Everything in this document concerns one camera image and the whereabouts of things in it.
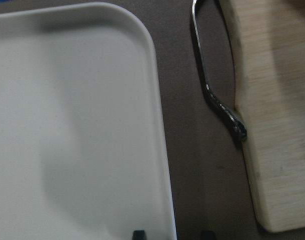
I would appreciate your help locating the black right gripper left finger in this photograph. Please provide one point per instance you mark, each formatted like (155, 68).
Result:
(138, 235)

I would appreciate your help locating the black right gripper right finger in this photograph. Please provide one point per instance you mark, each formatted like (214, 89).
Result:
(208, 235)

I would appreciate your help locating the white rabbit serving tray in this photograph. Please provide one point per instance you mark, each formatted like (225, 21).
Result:
(82, 143)

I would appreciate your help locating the bamboo cutting board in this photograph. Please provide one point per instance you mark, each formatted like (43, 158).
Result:
(268, 44)

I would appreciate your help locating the black metal board handle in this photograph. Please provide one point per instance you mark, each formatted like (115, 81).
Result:
(214, 59)

